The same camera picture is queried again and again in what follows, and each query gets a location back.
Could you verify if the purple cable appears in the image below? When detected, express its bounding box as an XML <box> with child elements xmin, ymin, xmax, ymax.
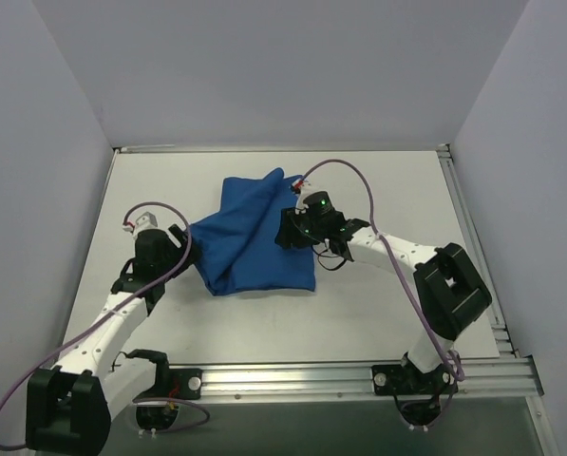
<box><xmin>0</xmin><ymin>201</ymin><xmax>212</xmax><ymax>450</ymax></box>
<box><xmin>299</xmin><ymin>159</ymin><xmax>465</xmax><ymax>428</ymax></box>

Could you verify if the blue surgical cloth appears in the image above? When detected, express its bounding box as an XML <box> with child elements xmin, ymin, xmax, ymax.
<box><xmin>191</xmin><ymin>168</ymin><xmax>316</xmax><ymax>296</ymax></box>

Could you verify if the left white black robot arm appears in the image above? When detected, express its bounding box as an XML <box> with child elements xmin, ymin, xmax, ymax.
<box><xmin>26</xmin><ymin>222</ymin><xmax>200</xmax><ymax>455</ymax></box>

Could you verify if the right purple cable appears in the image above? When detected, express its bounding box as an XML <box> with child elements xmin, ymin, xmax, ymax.
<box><xmin>299</xmin><ymin>159</ymin><xmax>465</xmax><ymax>428</ymax></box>

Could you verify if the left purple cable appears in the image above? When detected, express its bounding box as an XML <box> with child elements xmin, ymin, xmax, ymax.
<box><xmin>0</xmin><ymin>201</ymin><xmax>212</xmax><ymax>450</ymax></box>

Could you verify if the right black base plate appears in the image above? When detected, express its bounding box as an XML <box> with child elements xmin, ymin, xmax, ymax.
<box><xmin>370</xmin><ymin>364</ymin><xmax>458</xmax><ymax>396</ymax></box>

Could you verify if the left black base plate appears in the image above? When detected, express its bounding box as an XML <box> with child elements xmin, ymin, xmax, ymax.
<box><xmin>165</xmin><ymin>368</ymin><xmax>203</xmax><ymax>401</ymax></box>

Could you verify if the front aluminium rail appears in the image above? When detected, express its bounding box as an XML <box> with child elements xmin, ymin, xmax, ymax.
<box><xmin>30</xmin><ymin>355</ymin><xmax>545</xmax><ymax>409</ymax></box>

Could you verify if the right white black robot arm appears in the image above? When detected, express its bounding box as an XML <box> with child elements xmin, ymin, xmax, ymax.
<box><xmin>275</xmin><ymin>189</ymin><xmax>492</xmax><ymax>392</ymax></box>

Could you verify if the thin black wire loop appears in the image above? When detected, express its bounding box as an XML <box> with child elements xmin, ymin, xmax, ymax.
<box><xmin>313</xmin><ymin>239</ymin><xmax>355</xmax><ymax>273</ymax></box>

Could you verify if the back aluminium rail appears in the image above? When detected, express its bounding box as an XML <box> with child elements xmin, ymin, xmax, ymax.
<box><xmin>115</xmin><ymin>144</ymin><xmax>176</xmax><ymax>154</ymax></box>

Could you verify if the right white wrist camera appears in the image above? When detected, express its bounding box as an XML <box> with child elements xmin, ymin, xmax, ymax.
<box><xmin>291</xmin><ymin>178</ymin><xmax>317</xmax><ymax>211</ymax></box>

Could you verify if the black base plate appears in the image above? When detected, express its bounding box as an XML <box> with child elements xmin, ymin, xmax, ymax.
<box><xmin>370</xmin><ymin>364</ymin><xmax>458</xmax><ymax>396</ymax></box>
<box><xmin>165</xmin><ymin>368</ymin><xmax>203</xmax><ymax>401</ymax></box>

